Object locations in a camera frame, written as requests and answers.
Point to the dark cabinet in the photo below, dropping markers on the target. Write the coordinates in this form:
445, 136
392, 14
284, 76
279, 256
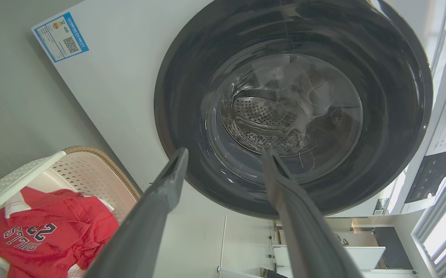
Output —
392, 247

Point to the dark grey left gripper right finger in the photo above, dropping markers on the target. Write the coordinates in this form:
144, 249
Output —
304, 235

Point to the black washing machine display panel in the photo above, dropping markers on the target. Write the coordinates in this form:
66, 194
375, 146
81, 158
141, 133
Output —
431, 175

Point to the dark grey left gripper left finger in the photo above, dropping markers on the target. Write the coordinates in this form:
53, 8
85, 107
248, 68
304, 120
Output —
145, 227

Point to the white washing machine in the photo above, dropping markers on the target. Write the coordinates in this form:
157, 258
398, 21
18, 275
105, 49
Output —
122, 88

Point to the blue energy label sticker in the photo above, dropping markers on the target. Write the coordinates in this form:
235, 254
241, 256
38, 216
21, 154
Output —
60, 36

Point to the red basketball jersey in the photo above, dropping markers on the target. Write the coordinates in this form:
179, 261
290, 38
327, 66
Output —
53, 227

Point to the cream perforated laundry basket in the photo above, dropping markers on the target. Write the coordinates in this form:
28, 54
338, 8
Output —
91, 173

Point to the black round washing machine door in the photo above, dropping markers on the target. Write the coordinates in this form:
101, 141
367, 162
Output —
192, 77

